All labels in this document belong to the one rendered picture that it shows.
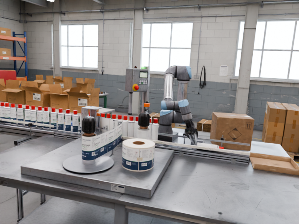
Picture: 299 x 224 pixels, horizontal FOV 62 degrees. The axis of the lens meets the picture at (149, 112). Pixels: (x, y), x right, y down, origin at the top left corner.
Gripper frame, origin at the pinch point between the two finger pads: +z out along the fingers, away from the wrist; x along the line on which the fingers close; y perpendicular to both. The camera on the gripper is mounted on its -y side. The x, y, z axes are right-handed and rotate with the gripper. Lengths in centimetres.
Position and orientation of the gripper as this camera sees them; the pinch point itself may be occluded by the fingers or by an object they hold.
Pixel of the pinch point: (195, 142)
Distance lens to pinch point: 202.2
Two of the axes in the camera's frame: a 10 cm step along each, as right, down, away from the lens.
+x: 9.2, -2.5, -3.0
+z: 2.8, 9.6, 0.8
